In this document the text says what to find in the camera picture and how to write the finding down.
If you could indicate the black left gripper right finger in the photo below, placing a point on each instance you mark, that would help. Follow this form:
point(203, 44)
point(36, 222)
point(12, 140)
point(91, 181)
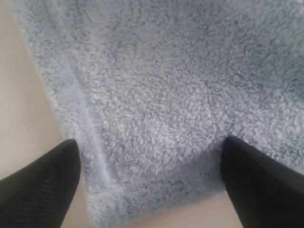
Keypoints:
point(264, 192)

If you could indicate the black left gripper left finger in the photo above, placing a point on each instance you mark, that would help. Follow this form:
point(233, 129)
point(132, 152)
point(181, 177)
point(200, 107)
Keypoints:
point(39, 195)

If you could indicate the light blue fluffy towel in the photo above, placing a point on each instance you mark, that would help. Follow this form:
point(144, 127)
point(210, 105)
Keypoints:
point(151, 88)

